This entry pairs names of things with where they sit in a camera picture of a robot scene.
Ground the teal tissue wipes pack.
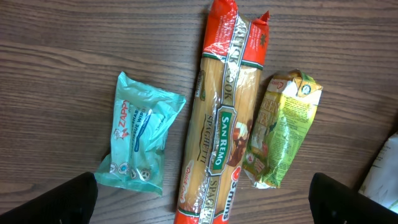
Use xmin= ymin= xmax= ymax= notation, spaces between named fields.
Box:
xmin=95 ymin=72 xmax=186 ymax=195

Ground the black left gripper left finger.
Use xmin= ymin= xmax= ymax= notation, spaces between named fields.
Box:
xmin=1 ymin=172 xmax=98 ymax=224

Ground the green tea packet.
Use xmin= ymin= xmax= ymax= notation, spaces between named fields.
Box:
xmin=243 ymin=69 xmax=323 ymax=189

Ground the red spaghetti packet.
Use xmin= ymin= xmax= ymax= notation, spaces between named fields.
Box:
xmin=175 ymin=0 xmax=269 ymax=224

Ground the white cosmetic tube gold cap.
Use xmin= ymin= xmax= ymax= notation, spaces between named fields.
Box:
xmin=359 ymin=132 xmax=398 ymax=213

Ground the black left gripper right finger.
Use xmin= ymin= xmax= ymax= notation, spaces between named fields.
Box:
xmin=308 ymin=172 xmax=397 ymax=224

